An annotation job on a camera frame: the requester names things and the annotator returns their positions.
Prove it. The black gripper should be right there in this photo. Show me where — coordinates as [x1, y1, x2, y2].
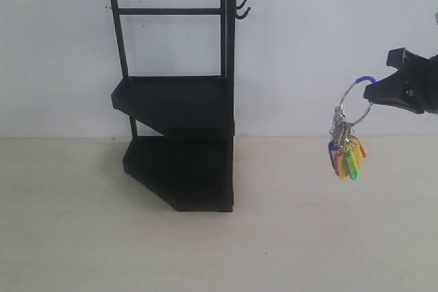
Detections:
[363, 48, 437, 114]

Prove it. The key ring with colourful tags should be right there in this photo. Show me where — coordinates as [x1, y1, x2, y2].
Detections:
[328, 76, 376, 181]

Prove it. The black two-tier shelf rack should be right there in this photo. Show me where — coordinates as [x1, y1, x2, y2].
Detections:
[110, 0, 250, 213]

